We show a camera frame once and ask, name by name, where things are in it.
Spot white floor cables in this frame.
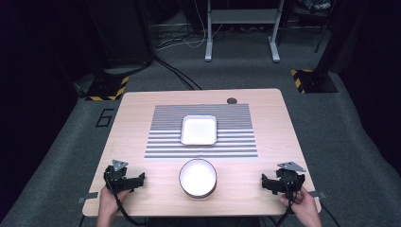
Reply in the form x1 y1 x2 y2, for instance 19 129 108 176
155 0 225 51

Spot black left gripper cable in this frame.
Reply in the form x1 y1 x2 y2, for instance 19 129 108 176
104 169 148 227

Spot white square tray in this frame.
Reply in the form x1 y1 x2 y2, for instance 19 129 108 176
180 114 218 147

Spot white desk frame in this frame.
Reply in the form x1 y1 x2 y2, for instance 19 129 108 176
204 0 286 63

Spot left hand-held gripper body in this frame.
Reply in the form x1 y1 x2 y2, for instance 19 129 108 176
103 159 134 194

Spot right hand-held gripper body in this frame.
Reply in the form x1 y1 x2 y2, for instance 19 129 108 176
273 161 307 195

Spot person's left hand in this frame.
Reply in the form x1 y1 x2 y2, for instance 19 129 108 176
98 185 131 217

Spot white round bowl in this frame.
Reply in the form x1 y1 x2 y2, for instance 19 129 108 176
178 158 218 200

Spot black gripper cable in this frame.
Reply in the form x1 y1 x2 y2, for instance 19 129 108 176
275 178 297 227
104 169 148 227

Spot black cable under table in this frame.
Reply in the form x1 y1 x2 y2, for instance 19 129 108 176
320 201 342 227

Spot dark cabinet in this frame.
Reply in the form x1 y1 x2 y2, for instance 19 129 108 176
89 0 153 68

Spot grey tape strip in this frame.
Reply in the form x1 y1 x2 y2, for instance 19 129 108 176
308 190 327 200
77 191 99 204

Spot black floor cable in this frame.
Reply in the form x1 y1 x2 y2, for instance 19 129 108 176
153 56 202 91

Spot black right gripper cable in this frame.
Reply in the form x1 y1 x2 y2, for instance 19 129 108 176
275 178 297 227

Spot grey striped placemat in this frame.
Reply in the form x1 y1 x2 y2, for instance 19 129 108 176
144 103 259 160

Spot black stand with hazard-striped base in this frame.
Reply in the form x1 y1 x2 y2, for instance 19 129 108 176
290 0 351 95
84 0 157 102

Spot person's right hand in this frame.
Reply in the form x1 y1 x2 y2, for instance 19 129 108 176
279 186 320 219

